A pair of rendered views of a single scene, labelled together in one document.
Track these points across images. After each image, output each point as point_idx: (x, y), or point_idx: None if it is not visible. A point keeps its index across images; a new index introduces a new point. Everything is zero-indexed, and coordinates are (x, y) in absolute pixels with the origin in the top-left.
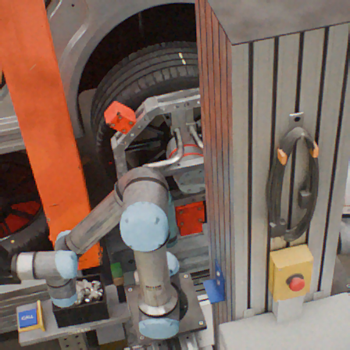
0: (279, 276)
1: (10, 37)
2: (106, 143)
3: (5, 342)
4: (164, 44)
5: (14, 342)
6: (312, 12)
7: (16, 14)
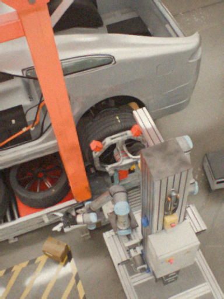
0: (167, 223)
1: (63, 138)
2: (90, 153)
3: (51, 225)
4: (109, 112)
5: (55, 225)
6: (176, 166)
7: (65, 132)
